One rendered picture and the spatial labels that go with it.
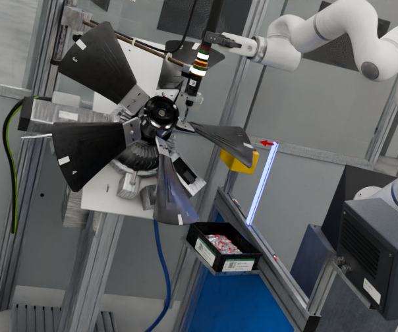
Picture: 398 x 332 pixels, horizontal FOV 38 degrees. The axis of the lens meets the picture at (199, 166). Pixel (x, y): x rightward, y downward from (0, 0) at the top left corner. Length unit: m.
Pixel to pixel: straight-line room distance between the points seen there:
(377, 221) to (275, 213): 1.62
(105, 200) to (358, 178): 0.88
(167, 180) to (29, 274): 1.29
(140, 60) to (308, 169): 1.17
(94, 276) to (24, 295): 0.83
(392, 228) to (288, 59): 0.74
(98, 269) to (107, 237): 0.13
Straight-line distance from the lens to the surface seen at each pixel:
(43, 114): 1.94
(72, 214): 2.29
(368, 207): 1.53
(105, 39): 1.92
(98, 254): 2.18
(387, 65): 1.58
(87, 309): 2.31
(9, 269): 2.75
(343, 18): 1.67
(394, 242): 1.39
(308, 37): 1.78
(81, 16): 2.27
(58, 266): 2.92
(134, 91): 1.90
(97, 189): 2.01
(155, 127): 1.82
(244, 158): 1.94
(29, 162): 2.52
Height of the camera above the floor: 1.67
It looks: 18 degrees down
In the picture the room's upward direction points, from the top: 17 degrees clockwise
